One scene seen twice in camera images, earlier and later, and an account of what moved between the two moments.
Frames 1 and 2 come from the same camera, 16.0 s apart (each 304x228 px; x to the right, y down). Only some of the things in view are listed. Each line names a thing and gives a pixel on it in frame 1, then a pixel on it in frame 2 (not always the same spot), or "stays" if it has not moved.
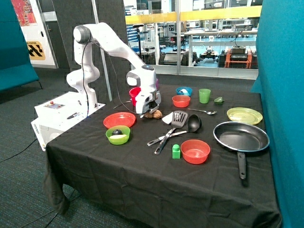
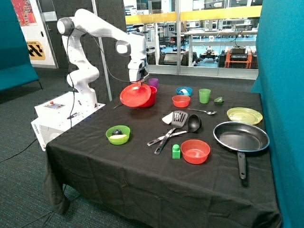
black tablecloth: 203,161 stays
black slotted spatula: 179,119 stays
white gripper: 147,100 -> 138,71
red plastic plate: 119,118 -> 135,95
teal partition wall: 280,80 stays
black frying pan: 241,137 stays
